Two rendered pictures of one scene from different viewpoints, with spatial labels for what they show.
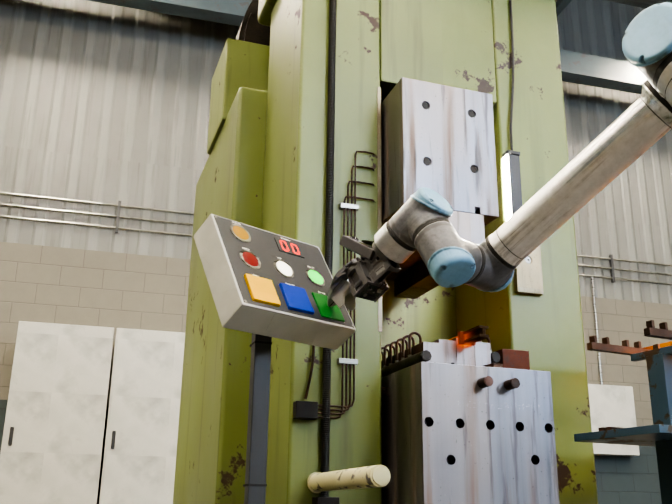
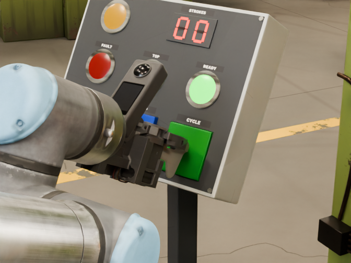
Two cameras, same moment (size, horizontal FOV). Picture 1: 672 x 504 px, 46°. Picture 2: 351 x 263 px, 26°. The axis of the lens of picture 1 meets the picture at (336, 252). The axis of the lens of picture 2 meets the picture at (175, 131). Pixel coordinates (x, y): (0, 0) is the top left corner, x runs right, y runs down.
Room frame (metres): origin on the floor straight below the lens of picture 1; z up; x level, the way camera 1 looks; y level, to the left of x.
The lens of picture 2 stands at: (1.62, -0.99, 1.46)
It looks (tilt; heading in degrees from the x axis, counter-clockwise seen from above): 22 degrees down; 79
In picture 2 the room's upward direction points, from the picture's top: straight up
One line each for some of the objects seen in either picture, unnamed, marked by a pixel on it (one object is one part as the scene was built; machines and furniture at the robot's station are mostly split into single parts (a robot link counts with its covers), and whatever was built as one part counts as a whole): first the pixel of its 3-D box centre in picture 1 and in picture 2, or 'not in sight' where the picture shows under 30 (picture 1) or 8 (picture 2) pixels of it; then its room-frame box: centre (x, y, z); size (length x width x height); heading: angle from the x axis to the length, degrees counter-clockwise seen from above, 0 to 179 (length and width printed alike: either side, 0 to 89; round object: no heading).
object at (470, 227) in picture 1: (421, 248); not in sight; (2.31, -0.26, 1.32); 0.42 x 0.20 x 0.10; 18
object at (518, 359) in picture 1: (505, 364); not in sight; (2.22, -0.48, 0.95); 0.12 x 0.09 x 0.07; 18
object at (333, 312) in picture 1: (326, 308); (186, 151); (1.83, 0.02, 1.00); 0.07 x 0.05 x 0.07; 133
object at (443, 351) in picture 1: (424, 365); not in sight; (2.31, -0.26, 0.96); 0.42 x 0.20 x 0.09; 18
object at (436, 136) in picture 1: (432, 175); not in sight; (2.32, -0.30, 1.56); 0.42 x 0.39 x 0.40; 18
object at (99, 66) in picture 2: (250, 259); (100, 66); (1.73, 0.19, 1.09); 0.05 x 0.03 x 0.04; 108
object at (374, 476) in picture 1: (345, 479); not in sight; (1.92, -0.03, 0.62); 0.44 x 0.05 x 0.05; 18
